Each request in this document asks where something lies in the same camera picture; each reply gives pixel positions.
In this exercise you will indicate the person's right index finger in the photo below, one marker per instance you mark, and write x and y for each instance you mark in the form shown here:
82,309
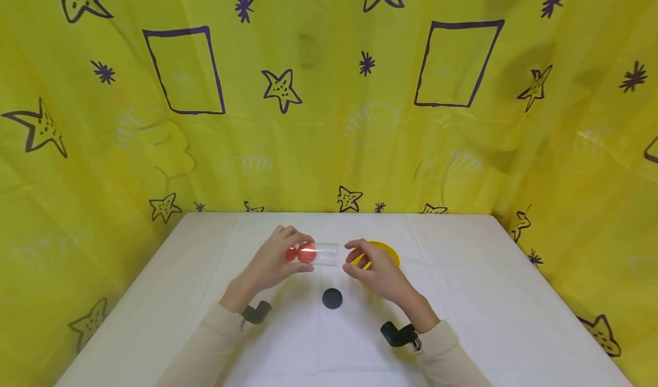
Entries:
357,244

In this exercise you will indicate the yellow bowl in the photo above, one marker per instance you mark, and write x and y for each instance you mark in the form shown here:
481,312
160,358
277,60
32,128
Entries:
385,250

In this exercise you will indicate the person's left thumb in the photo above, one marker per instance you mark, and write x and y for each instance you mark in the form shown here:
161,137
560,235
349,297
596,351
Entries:
302,268

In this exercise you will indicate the black wrist band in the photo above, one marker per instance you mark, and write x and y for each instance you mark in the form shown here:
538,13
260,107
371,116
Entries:
256,312
398,335

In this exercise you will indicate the person's right forearm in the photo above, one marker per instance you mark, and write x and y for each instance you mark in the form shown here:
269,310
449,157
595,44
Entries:
450,358

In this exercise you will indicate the person's left forearm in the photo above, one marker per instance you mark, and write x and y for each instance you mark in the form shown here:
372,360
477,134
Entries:
211,347

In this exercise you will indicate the clear plastic tube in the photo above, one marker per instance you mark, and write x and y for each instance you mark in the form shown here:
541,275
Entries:
326,254

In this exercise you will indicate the black round lid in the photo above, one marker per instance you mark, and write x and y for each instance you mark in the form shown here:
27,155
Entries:
332,298

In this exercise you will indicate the person's right thumb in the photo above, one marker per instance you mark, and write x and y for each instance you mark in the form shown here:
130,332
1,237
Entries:
355,271

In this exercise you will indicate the person's left hand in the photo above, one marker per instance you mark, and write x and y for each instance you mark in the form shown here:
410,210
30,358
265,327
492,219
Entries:
264,270

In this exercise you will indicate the red ball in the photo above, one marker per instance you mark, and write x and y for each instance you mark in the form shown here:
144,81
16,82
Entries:
291,254
307,253

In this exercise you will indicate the person's left fingers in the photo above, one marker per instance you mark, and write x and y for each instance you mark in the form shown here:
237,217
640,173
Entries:
293,234

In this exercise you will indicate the person's right hand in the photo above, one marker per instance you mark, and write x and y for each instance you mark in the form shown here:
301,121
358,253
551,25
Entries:
385,278

